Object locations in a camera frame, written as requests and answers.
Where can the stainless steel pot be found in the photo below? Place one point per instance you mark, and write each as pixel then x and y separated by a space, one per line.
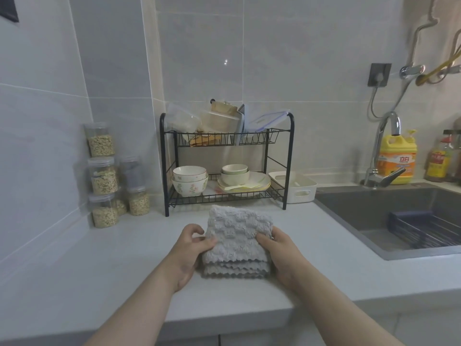
pixel 457 123

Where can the grey blue container lid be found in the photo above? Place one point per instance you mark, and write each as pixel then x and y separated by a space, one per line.
pixel 240 124

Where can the grey corrugated pipe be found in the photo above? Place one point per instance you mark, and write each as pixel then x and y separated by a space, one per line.
pixel 454 50
pixel 413 43

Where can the person's left forearm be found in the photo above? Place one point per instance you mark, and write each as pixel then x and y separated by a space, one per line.
pixel 137 309

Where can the grey wall cabinet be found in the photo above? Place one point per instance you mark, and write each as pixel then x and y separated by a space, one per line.
pixel 9 7

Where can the clear empty jar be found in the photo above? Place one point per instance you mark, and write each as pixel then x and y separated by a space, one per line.
pixel 130 174

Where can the white bowl red rim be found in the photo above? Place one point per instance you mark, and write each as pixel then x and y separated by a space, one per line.
pixel 189 172

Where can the white plastic basket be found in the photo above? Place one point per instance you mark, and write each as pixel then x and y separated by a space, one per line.
pixel 300 196

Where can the clear lid blue rim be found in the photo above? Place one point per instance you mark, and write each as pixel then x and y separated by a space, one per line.
pixel 268 120

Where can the yellow orange cloth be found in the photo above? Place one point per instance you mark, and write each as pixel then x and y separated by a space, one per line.
pixel 203 140

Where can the chrome kitchen faucet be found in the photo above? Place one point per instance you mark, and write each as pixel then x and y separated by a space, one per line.
pixel 394 120

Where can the black wall socket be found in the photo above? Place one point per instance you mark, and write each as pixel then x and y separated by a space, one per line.
pixel 379 73

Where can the cream bowl green rim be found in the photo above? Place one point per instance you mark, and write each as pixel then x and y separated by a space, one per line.
pixel 235 179

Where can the person's right hand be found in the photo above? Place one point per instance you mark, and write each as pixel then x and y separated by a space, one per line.
pixel 288 263

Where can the cream plate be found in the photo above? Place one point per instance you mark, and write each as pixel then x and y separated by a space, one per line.
pixel 261 180

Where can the yellow detergent bottle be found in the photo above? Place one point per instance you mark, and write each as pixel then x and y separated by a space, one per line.
pixel 396 162

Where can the dark blue sink rack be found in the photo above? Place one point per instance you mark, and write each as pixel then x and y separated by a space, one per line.
pixel 405 216

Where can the grey fluffy towel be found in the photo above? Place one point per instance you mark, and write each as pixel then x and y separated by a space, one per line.
pixel 234 227

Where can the white red printed mat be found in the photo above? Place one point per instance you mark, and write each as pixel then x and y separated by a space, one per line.
pixel 213 190

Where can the person's left hand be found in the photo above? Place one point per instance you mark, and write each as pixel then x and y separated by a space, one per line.
pixel 187 263

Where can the small cream bowl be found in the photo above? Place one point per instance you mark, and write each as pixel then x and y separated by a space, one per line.
pixel 235 168

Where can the pale yellow plate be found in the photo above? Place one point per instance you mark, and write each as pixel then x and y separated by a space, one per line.
pixel 264 188

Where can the grey kitchen sink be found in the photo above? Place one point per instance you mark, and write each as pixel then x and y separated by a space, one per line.
pixel 349 212

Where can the sauce bottle yellow label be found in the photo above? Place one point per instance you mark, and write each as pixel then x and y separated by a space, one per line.
pixel 437 163

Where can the white floral bowl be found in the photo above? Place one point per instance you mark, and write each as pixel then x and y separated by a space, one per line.
pixel 189 189

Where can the person's right forearm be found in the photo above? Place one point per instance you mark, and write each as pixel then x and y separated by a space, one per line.
pixel 342 313

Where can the chrome water valve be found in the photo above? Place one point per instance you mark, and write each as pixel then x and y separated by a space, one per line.
pixel 412 71
pixel 452 70

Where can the cream plastic spoon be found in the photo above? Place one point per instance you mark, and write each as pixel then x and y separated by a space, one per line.
pixel 234 188

